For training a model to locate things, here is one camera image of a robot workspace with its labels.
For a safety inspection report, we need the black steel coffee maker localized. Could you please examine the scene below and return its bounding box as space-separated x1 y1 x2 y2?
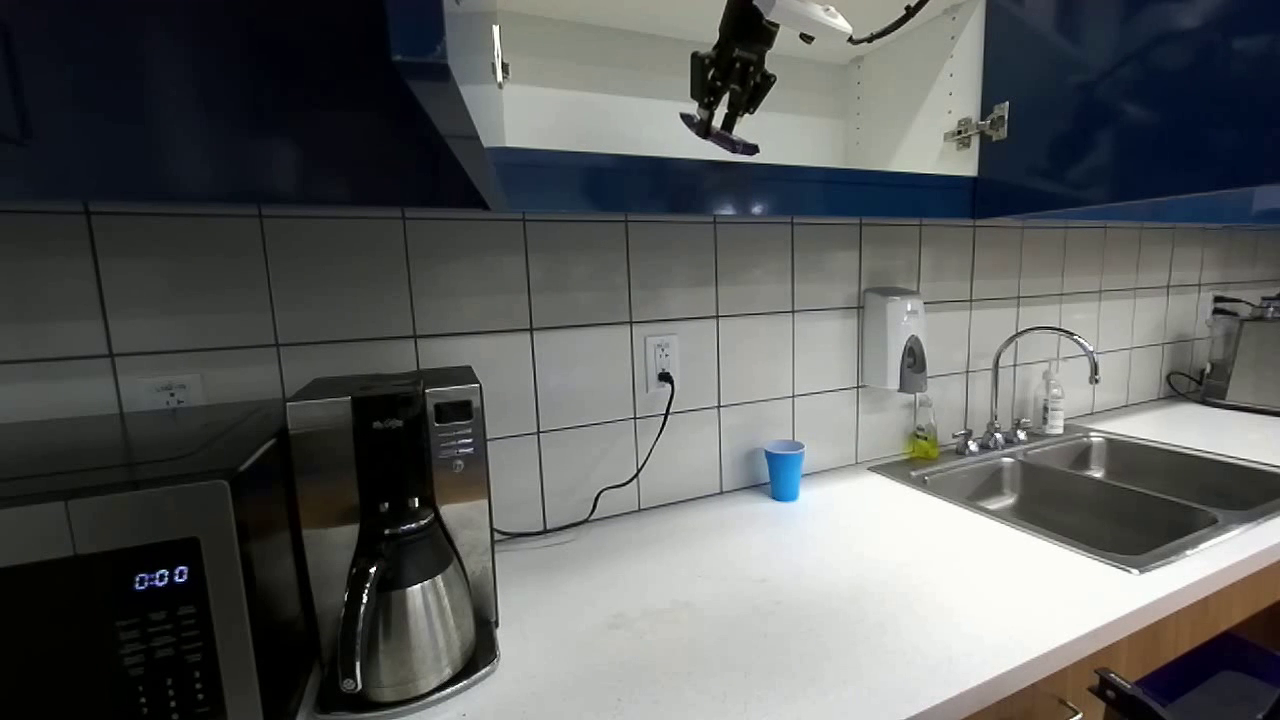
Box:
284 364 503 720

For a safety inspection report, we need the purple protein bar packet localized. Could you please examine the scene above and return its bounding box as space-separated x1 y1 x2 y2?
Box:
676 109 766 160

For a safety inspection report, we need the white wall soap dispenser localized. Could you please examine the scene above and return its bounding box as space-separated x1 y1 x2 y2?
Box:
855 288 936 398

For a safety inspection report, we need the white wall outlet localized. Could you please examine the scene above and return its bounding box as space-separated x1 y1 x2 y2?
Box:
150 373 206 416
640 328 684 398

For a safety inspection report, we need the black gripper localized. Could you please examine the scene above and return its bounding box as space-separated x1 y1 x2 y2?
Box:
684 0 788 143

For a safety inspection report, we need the small white pump bottle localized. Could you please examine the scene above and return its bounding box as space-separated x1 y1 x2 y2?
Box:
1039 367 1073 441

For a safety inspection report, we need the wooden base cabinet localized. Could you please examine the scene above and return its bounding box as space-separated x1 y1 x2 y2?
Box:
934 557 1280 720

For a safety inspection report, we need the yellow dish soap bottle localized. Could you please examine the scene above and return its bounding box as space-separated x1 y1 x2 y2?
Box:
906 396 949 466

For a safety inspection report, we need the silver toaster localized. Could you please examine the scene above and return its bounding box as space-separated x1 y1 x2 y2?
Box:
1202 288 1280 421

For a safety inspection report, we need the black microwave oven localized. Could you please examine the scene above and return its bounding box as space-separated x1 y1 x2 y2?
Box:
0 398 322 720

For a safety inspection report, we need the chrome gooseneck faucet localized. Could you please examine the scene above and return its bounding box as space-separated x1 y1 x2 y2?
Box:
979 320 1107 453

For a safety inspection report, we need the dark blue seat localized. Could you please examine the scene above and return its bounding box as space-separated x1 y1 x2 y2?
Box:
1089 626 1280 720

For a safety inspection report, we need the open blue cabinet door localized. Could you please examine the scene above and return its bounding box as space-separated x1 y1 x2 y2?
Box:
975 0 1280 226

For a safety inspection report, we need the blue plastic cup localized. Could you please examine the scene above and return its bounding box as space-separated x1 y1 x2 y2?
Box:
762 436 814 509

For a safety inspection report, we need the black appliance power cord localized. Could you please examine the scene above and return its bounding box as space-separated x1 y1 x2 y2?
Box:
488 367 682 546

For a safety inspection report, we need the stainless steel coffee carafe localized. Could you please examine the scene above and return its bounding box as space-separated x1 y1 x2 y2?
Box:
329 509 485 708

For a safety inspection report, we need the closed blue wall cabinet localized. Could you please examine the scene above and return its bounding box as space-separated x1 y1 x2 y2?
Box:
0 0 494 210

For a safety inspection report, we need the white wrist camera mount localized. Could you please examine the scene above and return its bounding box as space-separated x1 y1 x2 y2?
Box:
766 0 860 44

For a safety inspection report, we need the stainless steel double sink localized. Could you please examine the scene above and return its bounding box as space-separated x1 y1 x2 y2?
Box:
867 422 1280 579

